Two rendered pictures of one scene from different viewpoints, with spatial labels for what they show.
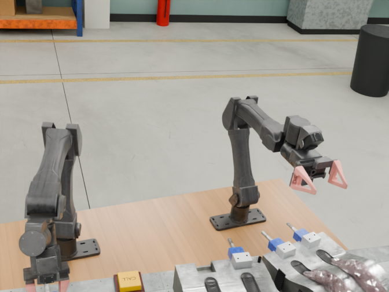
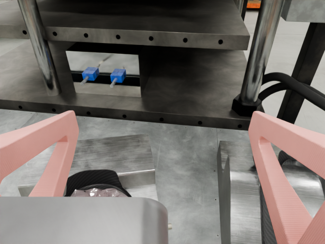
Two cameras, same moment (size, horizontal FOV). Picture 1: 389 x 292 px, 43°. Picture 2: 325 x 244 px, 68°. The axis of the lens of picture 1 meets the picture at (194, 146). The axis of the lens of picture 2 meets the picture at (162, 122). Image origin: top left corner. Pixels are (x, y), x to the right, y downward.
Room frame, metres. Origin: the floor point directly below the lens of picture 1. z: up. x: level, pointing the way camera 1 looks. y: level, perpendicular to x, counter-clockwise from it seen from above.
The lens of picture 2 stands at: (1.16, -0.31, 1.28)
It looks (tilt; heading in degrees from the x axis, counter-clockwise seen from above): 37 degrees down; 206
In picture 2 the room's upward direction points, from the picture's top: straight up
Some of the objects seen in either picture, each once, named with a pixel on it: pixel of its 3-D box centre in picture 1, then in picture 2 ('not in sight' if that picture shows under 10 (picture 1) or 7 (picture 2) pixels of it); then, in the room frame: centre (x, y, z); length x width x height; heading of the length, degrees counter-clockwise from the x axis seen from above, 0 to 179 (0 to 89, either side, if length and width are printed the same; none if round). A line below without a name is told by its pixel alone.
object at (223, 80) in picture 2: not in sight; (119, 67); (0.21, -1.03, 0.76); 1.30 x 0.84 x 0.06; 108
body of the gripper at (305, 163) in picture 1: (305, 164); not in sight; (1.17, -0.31, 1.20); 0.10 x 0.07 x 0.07; 116
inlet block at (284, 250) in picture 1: (275, 244); not in sight; (1.24, -0.29, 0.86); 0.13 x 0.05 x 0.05; 36
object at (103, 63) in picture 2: not in sight; (122, 51); (0.27, -0.96, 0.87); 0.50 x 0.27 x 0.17; 18
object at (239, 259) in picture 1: (235, 252); not in sight; (1.14, -0.16, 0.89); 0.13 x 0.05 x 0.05; 18
